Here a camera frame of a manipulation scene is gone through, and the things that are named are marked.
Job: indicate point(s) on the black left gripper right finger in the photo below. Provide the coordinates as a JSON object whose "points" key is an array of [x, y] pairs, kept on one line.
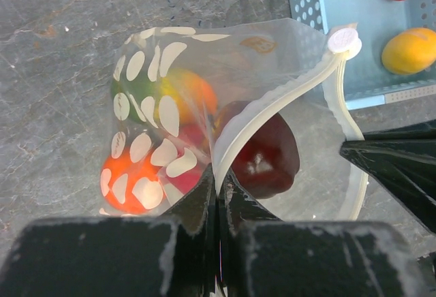
{"points": [[262, 255]]}

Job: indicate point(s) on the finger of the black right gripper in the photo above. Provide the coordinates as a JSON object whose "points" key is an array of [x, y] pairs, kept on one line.
{"points": [[401, 160]]}

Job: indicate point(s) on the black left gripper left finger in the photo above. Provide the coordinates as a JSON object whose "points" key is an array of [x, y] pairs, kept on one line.
{"points": [[169, 255]]}

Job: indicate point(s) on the orange tangerine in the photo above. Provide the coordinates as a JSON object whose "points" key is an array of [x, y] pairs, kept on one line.
{"points": [[129, 187]]}

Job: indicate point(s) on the dark red apple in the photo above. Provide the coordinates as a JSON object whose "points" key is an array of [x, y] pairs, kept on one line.
{"points": [[269, 161]]}

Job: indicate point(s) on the yellow lemon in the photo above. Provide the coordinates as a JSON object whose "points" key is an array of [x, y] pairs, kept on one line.
{"points": [[409, 52]]}

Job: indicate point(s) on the clear polka dot zip bag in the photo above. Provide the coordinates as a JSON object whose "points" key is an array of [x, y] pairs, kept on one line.
{"points": [[256, 70]]}

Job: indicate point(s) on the green yellow mango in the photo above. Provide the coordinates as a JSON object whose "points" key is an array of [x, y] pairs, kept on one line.
{"points": [[189, 90]]}

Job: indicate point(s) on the bright red apple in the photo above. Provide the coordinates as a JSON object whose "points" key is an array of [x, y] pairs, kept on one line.
{"points": [[186, 170]]}

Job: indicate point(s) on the light blue perforated basket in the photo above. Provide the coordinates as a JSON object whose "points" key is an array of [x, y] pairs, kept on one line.
{"points": [[367, 82]]}

